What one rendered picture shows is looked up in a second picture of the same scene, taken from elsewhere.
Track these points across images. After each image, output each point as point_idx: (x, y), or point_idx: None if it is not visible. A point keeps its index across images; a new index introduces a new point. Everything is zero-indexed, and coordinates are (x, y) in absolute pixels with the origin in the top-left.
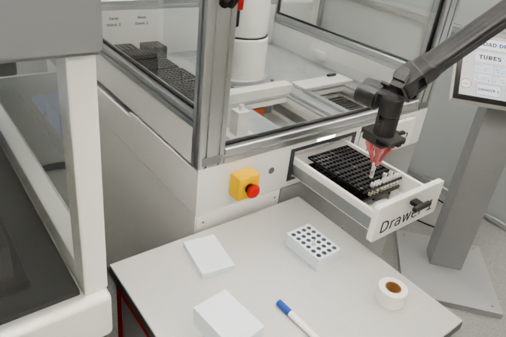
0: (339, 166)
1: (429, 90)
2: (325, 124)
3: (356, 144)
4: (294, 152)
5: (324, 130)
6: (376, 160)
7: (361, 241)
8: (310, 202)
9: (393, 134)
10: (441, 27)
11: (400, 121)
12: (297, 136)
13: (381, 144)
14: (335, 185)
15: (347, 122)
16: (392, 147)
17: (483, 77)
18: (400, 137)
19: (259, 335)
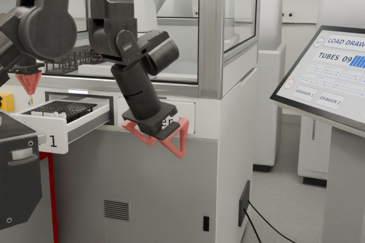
0: (52, 106)
1: (213, 77)
2: (73, 78)
3: (117, 110)
4: (47, 94)
5: (75, 84)
6: (23, 87)
7: (165, 240)
8: (78, 152)
9: (21, 63)
10: (201, 6)
11: (169, 101)
12: (46, 80)
13: (20, 71)
14: (23, 110)
15: (97, 83)
16: (12, 71)
17: (308, 78)
18: (26, 66)
19: None
